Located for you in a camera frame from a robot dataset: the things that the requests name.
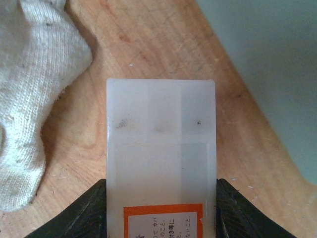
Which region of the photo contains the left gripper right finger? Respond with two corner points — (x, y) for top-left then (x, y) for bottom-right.
(215, 178), (294, 238)

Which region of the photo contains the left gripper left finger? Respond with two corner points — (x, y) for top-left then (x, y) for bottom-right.
(27, 179), (107, 238)

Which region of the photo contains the small clear plastic box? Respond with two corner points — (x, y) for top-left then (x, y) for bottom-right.
(106, 79), (216, 238)

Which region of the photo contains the white work glove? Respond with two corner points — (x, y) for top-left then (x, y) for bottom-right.
(0, 0), (92, 212)

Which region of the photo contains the grey plastic storage box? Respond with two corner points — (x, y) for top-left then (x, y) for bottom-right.
(198, 0), (317, 183)

